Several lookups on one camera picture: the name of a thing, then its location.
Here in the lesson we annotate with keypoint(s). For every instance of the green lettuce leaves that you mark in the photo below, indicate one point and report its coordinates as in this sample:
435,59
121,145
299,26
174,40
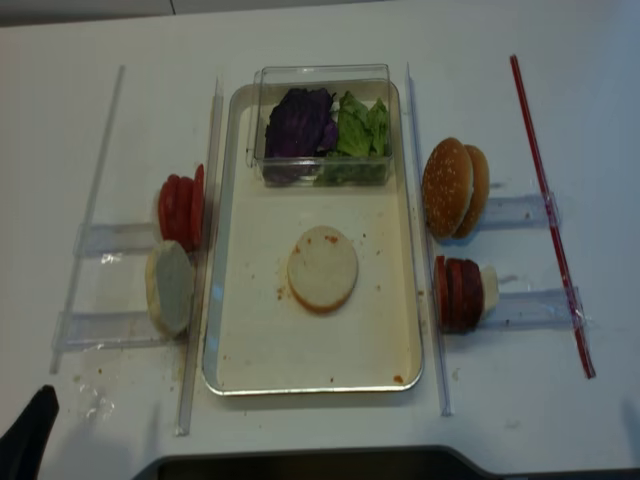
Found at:
360,145

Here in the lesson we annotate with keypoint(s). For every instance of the clear rail of tray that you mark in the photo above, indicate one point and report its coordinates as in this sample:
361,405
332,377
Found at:
184,412
437,342

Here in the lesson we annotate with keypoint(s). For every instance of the clear holder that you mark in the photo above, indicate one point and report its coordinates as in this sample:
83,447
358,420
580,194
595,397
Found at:
94,330
522,212
95,240
545,309

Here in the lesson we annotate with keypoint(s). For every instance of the plain bun behind sesame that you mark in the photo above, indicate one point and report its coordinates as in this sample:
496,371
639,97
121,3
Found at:
479,198

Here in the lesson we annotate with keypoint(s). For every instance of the clear lower left holder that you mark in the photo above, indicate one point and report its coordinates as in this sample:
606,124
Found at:
94,330

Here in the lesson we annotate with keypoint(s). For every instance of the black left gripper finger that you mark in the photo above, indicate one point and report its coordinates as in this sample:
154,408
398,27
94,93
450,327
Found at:
24,444

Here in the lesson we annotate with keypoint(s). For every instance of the red straw rail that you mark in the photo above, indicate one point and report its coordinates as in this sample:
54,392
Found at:
579,333

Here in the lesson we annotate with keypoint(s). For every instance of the clear rail left of tray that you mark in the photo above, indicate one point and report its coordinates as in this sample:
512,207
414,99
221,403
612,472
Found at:
184,412

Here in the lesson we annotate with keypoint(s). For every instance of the clear plastic container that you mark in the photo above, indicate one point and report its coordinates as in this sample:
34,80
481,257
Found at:
366,82

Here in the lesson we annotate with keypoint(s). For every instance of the metal baking tray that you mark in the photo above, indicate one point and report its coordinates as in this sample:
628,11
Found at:
259,339

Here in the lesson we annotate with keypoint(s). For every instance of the clear rail right of tray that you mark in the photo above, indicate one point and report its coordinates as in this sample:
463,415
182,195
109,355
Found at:
437,342

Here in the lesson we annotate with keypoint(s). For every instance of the right tomato slice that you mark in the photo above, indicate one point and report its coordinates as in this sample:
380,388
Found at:
441,291

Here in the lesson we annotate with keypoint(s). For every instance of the sesame bun top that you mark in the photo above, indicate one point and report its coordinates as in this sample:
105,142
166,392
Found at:
447,187

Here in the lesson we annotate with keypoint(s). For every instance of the left tomato slice stack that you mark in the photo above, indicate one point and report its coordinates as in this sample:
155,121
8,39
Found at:
174,210

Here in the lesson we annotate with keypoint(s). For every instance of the clear upper left holder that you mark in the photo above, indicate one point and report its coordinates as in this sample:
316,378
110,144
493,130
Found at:
95,240

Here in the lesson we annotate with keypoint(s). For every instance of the clear upper right holder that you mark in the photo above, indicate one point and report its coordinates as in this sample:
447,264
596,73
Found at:
522,212

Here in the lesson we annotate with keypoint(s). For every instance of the clear far left rail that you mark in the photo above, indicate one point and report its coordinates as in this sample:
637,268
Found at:
85,220

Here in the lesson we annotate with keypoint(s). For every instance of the dark red meat patties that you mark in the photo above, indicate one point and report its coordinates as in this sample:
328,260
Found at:
465,295

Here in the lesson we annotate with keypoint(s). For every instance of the clear lower right holder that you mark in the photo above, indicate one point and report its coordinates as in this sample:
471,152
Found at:
545,309

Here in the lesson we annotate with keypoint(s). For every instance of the purple cabbage leaf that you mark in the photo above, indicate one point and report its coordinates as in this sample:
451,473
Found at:
301,125

